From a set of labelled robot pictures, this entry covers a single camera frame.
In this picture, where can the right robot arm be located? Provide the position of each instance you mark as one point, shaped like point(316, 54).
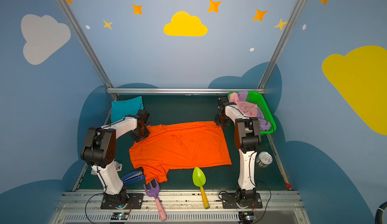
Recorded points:
point(247, 138)

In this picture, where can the right green circuit board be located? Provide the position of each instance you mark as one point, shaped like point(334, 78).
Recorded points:
point(246, 217)

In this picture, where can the folded teal t shirt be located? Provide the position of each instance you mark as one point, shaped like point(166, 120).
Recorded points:
point(120, 109)

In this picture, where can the silver tin can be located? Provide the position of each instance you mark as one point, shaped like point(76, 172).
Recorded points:
point(264, 159)

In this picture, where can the aluminium frame post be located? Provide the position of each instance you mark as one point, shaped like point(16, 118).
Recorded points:
point(75, 25)
point(286, 32)

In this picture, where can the green plastic basket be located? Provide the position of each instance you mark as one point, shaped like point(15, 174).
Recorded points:
point(257, 98)

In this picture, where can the left green circuit board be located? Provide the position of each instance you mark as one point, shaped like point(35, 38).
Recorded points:
point(119, 216)

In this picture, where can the purple t shirt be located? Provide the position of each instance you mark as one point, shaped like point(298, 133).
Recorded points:
point(264, 124)

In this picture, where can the aluminium back frame rail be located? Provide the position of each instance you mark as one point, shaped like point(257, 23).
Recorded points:
point(157, 91)

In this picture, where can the pink t shirt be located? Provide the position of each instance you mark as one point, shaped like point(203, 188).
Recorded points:
point(240, 99)

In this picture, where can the aluminium right frame post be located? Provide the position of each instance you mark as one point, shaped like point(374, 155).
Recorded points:
point(286, 32)

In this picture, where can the green circuit board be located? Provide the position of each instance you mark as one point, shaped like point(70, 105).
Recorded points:
point(119, 216)
point(246, 217)

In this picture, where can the aluminium left frame post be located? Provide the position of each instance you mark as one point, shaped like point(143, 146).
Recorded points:
point(75, 25)

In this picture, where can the front aluminium mounting rail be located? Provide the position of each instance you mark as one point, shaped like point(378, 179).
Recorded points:
point(181, 207)

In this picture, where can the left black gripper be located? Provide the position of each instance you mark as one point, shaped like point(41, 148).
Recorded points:
point(138, 134)

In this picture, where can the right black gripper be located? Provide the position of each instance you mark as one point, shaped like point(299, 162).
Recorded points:
point(221, 121)

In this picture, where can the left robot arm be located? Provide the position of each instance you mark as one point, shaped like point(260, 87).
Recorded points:
point(99, 152)

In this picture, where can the green toy shovel yellow handle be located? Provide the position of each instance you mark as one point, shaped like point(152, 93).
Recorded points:
point(199, 180)

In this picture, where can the purple toy rake pink handle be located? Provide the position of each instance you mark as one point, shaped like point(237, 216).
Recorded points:
point(152, 190)

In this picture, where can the blue stapler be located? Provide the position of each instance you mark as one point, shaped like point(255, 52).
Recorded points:
point(133, 177)

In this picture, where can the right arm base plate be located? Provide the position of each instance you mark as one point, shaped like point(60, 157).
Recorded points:
point(229, 201)

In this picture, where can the orange t shirt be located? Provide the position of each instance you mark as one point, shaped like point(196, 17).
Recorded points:
point(180, 146)

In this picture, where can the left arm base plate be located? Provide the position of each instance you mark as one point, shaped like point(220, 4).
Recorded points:
point(134, 200)

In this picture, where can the grey stapler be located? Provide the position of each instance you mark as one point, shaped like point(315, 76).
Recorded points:
point(117, 165)

